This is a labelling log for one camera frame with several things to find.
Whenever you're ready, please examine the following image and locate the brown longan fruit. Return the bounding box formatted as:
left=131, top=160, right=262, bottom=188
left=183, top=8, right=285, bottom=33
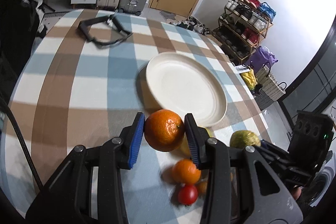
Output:
left=197, top=180, right=207, bottom=196

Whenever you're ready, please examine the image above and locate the purple bag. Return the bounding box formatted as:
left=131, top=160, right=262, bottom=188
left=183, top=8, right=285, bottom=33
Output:
left=245, top=46, right=278, bottom=72

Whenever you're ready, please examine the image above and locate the checkered tablecloth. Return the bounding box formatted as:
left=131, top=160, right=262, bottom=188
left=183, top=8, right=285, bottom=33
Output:
left=1, top=9, right=271, bottom=223

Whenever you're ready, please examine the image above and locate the black cable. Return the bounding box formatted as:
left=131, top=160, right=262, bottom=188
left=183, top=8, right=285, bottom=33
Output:
left=0, top=97, right=44, bottom=191

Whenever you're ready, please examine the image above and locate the large orange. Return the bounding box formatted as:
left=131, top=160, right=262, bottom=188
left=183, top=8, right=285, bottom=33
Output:
left=171, top=159, right=202, bottom=185

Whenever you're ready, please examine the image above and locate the large yellow-green guava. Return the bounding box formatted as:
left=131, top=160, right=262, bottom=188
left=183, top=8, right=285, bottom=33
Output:
left=179, top=128, right=215, bottom=158

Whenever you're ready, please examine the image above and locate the red tomato with stem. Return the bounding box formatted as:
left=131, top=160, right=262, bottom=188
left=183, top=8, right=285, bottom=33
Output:
left=178, top=184, right=198, bottom=206

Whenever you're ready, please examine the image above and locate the woven basket bag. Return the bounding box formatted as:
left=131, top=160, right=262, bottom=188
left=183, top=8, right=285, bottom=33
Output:
left=256, top=62, right=287, bottom=101

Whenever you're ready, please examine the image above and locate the wooden shoe rack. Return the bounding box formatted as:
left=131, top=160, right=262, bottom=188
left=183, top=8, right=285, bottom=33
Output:
left=213, top=0, right=276, bottom=65

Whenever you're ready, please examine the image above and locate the black phone holder frame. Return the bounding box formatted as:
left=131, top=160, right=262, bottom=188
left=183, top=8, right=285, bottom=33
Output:
left=77, top=15, right=133, bottom=48

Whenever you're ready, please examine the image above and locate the cream round plate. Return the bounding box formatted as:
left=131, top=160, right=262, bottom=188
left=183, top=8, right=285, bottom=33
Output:
left=146, top=52, right=227, bottom=127

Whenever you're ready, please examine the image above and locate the small yellow-green guava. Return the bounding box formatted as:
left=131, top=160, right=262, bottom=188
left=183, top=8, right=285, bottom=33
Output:
left=230, top=130, right=261, bottom=149

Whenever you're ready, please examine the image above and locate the small orange tangerine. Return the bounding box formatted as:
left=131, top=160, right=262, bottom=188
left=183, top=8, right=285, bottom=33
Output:
left=144, top=109, right=185, bottom=152

